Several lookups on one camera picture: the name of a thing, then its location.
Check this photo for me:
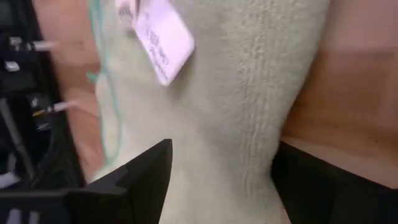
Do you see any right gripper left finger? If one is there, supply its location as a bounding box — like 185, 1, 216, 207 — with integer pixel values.
0, 138, 174, 224

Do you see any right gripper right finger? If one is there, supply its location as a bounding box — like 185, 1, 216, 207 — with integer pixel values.
271, 140, 398, 224

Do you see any light green microfiber towel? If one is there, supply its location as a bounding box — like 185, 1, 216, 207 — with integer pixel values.
88, 0, 330, 224

